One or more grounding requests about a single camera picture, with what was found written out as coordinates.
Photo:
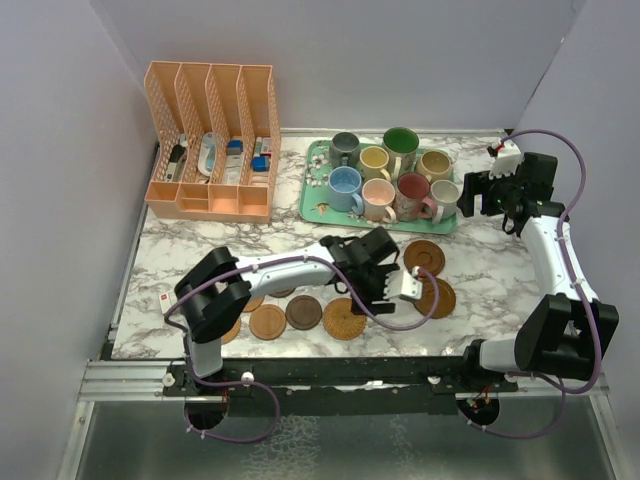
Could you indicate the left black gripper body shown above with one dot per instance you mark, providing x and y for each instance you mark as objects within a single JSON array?
[{"x": 371, "y": 287}]

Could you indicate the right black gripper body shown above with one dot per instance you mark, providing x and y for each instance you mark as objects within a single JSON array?
[{"x": 497, "y": 194}]

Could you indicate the white speckled mug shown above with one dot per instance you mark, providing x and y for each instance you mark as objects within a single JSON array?
[{"x": 445, "y": 194}]

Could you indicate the brown wooden coaster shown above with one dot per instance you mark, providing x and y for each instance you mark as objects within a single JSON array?
[
  {"x": 424, "y": 254},
  {"x": 446, "y": 303}
]

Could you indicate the green floral tray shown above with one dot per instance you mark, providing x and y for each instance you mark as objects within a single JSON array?
[{"x": 314, "y": 206}]

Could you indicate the woven rattan coaster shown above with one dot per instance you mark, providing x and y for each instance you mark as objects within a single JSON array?
[
  {"x": 232, "y": 333},
  {"x": 340, "y": 322}
]

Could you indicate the peach plastic file organizer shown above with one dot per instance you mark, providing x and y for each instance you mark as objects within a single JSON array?
[{"x": 219, "y": 141}]

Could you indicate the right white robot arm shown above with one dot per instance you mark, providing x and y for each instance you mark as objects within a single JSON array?
[{"x": 570, "y": 328}]

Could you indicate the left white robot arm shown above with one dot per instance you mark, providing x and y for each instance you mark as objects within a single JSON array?
[{"x": 214, "y": 293}]

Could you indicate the dark walnut coaster lower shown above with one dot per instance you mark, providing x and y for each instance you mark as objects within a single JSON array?
[{"x": 303, "y": 312}]

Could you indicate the dark walnut coaster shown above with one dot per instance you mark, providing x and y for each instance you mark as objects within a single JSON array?
[
  {"x": 282, "y": 293},
  {"x": 303, "y": 312}
]

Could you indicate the dark walnut coaster upper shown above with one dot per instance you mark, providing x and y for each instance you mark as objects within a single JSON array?
[{"x": 282, "y": 293}]

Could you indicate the light wood coaster lower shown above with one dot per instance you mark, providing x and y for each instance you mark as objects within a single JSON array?
[{"x": 267, "y": 322}]

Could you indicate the light wood coaster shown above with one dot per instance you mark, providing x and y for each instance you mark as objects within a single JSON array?
[
  {"x": 267, "y": 322},
  {"x": 253, "y": 304}
]

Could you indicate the light wood coaster upper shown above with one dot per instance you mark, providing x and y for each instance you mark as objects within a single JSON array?
[{"x": 253, "y": 304}]

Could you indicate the light pink mug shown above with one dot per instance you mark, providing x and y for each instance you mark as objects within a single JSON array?
[{"x": 378, "y": 196}]

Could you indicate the tan beige mug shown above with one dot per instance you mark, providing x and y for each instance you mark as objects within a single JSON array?
[{"x": 435, "y": 165}]

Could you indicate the red floral mug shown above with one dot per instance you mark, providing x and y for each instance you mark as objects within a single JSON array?
[{"x": 412, "y": 200}]

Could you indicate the blue mug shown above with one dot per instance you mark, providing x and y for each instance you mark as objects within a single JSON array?
[{"x": 345, "y": 185}]

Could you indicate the yellow mug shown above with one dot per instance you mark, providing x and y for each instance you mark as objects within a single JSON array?
[{"x": 373, "y": 162}]

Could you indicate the dark grey mug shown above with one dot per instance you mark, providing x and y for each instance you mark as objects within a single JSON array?
[{"x": 344, "y": 150}]

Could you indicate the green mug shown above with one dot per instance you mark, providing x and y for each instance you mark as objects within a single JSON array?
[{"x": 401, "y": 145}]

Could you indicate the blue tape dispenser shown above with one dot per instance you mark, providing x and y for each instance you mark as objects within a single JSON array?
[{"x": 261, "y": 164}]

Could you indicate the blue eraser box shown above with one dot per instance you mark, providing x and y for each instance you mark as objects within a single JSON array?
[{"x": 235, "y": 147}]

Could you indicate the white blue pack in organizer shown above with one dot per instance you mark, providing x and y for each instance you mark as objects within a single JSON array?
[{"x": 207, "y": 154}]

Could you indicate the small white card box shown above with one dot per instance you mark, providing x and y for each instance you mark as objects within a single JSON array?
[{"x": 166, "y": 302}]

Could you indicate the black white tool in organizer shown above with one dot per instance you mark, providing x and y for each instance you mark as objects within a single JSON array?
[{"x": 177, "y": 160}]

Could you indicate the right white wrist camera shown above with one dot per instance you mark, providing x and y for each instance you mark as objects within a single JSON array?
[{"x": 506, "y": 158}]

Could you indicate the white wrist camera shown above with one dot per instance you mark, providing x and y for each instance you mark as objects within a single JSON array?
[
  {"x": 506, "y": 158},
  {"x": 402, "y": 285}
]

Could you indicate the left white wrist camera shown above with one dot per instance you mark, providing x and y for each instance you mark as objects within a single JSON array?
[{"x": 402, "y": 285}]

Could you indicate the black mounting rail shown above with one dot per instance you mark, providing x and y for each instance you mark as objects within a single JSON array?
[{"x": 234, "y": 386}]

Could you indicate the aluminium frame rail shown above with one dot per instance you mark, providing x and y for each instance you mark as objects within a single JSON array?
[{"x": 157, "y": 380}]

